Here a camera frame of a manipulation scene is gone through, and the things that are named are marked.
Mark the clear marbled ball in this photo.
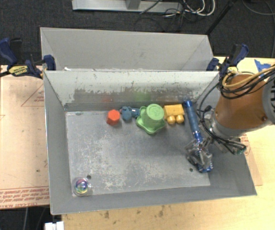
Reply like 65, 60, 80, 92
71, 176, 92, 196

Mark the green plastic cup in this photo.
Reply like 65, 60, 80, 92
136, 103, 166, 135

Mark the grey metal bin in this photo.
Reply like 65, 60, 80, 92
40, 27, 258, 216

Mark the blue pen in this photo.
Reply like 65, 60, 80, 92
183, 100, 213, 173

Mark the blue toy animal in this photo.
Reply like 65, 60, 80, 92
119, 106, 140, 123

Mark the yellow toy block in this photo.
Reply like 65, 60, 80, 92
163, 104, 185, 125

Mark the orange-red toy block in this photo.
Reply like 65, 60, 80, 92
106, 109, 121, 127

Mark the black cylinder on white bracket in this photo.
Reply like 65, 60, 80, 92
203, 105, 215, 126

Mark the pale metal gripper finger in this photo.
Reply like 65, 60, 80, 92
184, 140, 204, 163
194, 151, 214, 173

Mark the brown cardboard board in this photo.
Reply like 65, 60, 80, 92
0, 65, 263, 210

